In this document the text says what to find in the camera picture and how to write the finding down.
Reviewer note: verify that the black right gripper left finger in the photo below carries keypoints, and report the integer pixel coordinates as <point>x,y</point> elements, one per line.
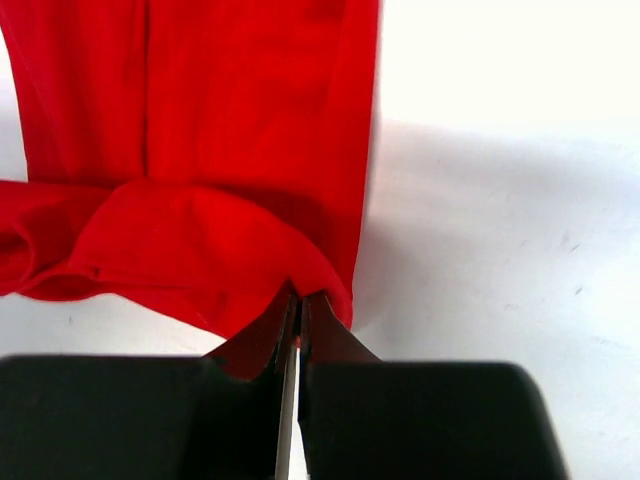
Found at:
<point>223,415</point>

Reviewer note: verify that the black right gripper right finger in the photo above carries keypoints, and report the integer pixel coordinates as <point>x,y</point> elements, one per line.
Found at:
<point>364,418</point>

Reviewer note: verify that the red t shirt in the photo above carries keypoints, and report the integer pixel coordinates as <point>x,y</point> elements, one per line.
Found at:
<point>191,156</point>

